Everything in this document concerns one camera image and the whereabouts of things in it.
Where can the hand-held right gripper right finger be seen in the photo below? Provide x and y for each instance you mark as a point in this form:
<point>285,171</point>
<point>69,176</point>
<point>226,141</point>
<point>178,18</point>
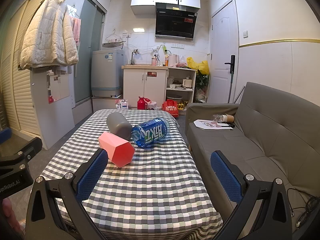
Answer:
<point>225,177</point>

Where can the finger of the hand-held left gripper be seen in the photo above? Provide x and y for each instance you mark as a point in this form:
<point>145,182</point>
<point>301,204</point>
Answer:
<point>23,152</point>

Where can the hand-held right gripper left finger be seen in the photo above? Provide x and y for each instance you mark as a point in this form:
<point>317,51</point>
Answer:
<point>92,173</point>

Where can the pink hexagonal cup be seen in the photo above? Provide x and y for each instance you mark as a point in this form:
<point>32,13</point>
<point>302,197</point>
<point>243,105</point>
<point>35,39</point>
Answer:
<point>117,150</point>

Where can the grey cup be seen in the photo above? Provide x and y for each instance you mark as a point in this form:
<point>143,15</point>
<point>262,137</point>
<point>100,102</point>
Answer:
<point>117,125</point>

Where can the brown paper cup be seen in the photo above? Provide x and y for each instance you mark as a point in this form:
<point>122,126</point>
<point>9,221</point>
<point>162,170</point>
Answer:
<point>228,118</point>

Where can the person's left hand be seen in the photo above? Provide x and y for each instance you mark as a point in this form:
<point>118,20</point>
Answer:
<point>12,220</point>

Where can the white cabinet panel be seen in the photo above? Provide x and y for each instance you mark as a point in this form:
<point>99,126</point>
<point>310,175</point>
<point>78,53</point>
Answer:
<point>62,122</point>

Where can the printed paper sheet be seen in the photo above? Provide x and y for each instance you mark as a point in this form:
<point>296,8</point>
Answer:
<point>207,125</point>

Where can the grey fabric sofa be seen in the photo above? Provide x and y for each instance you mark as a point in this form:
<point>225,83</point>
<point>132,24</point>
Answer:
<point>262,135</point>

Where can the cream slatted wardrobe door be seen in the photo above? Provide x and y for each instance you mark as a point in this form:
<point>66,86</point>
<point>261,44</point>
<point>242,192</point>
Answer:
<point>22,95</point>

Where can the grey checkered tablecloth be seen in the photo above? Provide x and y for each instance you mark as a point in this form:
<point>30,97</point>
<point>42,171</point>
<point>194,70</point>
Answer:
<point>150,185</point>

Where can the clear crushed plastic bottle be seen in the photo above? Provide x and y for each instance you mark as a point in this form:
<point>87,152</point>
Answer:
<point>218,118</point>

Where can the blue label plastic bottle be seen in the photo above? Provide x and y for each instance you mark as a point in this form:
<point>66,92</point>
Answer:
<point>150,132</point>

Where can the white tissue pack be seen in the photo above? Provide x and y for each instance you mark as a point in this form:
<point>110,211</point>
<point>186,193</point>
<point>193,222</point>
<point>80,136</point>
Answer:
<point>122,104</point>

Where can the red thermos jug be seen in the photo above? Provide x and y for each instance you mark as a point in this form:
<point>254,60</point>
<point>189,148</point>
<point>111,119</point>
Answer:
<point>142,103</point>

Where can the red shopping bag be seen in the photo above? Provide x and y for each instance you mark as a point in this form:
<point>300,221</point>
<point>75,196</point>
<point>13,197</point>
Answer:
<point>171,107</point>

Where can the grey plastic basin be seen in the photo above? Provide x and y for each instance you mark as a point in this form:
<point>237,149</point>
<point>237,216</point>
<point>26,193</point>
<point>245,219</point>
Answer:
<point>174,98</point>

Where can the white open shelf unit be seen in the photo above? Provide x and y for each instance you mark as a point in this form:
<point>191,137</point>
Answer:
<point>193,85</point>

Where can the green plant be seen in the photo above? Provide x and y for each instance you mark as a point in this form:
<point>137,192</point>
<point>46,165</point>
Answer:
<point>202,81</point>

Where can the white sink cabinet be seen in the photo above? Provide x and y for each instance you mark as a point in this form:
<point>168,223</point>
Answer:
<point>143,87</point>

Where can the grey washing machine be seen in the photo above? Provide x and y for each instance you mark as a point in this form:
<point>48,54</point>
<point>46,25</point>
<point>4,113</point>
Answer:
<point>106,72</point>

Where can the yellow plastic bag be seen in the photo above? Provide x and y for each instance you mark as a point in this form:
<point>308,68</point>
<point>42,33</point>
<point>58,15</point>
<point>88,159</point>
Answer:
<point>198,66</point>

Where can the frosted glass door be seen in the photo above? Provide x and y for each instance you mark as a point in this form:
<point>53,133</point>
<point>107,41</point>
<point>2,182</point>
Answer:
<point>87,55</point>

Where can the white puffer jacket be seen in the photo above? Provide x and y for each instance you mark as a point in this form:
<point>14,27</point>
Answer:
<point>47,35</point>

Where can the metal faucet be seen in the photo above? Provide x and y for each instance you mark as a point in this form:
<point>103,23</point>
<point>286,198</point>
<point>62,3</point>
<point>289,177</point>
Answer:
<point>132,56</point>

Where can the white electric kettle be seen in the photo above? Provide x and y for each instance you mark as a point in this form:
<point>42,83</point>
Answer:
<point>172,60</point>

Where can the orange bottle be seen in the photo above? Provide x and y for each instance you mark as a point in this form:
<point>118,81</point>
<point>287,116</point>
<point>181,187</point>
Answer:
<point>166,62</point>

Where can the pink towel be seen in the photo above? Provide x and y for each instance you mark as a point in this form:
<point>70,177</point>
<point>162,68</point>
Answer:
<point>76,30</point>

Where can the white door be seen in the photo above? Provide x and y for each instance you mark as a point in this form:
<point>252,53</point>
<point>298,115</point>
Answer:
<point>222,42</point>

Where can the black range hood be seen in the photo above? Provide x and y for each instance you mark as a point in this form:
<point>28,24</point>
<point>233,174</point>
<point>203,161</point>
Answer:
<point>175,22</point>

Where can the white wall socket row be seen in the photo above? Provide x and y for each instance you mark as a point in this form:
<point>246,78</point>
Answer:
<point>177,45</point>

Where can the white light switch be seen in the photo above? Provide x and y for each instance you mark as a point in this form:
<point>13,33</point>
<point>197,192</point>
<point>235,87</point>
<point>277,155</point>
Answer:
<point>245,34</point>

